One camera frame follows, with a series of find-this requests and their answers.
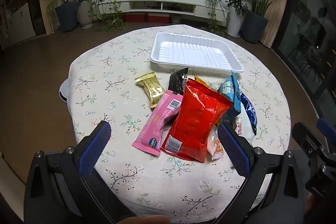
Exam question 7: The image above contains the floral tablecloth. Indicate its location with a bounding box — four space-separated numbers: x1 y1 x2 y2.
67 25 292 224

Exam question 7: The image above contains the red snack packet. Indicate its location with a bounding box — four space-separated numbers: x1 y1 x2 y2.
160 78 234 163

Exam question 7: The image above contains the dark patio chair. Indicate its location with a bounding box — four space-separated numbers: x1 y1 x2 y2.
295 34 324 79

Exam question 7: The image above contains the white snack packet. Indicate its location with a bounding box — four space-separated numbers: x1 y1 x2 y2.
234 109 257 144

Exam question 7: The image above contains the orange snack packet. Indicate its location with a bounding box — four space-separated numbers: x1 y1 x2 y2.
194 76 211 88

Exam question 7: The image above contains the black snack packet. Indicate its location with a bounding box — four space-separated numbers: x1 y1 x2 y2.
168 67 190 95

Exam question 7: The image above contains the white round object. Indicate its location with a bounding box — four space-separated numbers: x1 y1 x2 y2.
59 79 70 103

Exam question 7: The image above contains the gold snack packet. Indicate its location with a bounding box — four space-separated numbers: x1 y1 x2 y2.
135 71 166 110

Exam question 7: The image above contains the dark blue snack packet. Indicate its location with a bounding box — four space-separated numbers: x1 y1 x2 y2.
225 97 258 135

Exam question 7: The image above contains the bushy plant in white pot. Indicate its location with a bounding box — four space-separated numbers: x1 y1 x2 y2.
225 0 248 38

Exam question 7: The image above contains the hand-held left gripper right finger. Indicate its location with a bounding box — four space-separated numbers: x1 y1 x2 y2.
210 122 307 224

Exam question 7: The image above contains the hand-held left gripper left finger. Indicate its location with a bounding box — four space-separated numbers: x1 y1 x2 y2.
24 120 137 224

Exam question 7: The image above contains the white plastic tray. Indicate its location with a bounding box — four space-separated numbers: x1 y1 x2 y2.
150 32 244 73

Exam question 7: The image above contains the person's left hand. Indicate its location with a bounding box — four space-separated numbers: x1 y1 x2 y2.
115 215 171 224

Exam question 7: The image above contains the red storage box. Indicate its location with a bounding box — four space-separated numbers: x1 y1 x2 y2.
147 14 171 23
124 13 146 23

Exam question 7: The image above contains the clear packet with orange print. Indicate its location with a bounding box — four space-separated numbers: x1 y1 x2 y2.
207 125 225 161

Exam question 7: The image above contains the white television cabinet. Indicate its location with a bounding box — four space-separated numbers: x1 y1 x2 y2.
97 0 229 17

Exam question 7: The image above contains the light blue snack packet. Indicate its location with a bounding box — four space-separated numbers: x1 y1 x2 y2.
217 72 246 112

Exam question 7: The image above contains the pink snack packet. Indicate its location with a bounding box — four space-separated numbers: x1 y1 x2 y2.
132 90 183 157

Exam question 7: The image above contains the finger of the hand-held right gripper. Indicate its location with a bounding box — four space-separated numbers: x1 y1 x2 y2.
292 122 328 159
316 118 336 153

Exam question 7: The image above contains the glass sliding door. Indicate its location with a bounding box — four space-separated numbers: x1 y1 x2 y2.
273 0 336 109

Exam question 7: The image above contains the small plant in grey pot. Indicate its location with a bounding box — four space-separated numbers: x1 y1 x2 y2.
77 0 95 29

